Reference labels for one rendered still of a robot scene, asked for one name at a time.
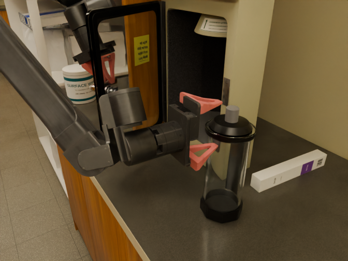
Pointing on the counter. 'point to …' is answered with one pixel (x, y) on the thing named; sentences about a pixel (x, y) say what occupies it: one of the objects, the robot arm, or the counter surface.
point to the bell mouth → (212, 26)
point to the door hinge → (163, 59)
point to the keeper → (226, 91)
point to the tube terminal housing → (237, 50)
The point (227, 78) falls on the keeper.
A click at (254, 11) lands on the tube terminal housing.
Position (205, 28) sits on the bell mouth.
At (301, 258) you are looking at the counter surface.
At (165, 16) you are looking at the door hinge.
